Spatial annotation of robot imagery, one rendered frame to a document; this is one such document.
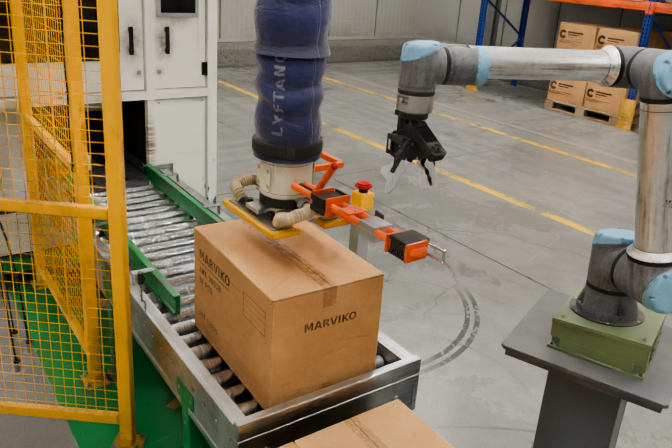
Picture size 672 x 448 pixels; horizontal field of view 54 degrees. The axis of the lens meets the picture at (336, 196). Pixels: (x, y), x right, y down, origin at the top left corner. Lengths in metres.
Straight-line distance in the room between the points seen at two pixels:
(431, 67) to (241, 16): 10.10
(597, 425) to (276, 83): 1.50
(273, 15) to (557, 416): 1.60
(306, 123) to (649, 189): 0.99
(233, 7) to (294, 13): 9.60
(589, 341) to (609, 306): 0.13
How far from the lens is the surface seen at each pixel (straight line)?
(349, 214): 1.86
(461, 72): 1.63
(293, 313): 1.99
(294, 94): 2.00
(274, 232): 2.03
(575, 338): 2.25
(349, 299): 2.09
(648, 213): 2.04
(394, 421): 2.18
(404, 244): 1.68
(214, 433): 2.23
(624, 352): 2.23
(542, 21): 11.93
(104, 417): 2.89
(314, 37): 1.99
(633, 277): 2.12
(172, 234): 3.37
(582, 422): 2.45
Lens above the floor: 1.89
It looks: 20 degrees down
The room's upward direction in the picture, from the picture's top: 4 degrees clockwise
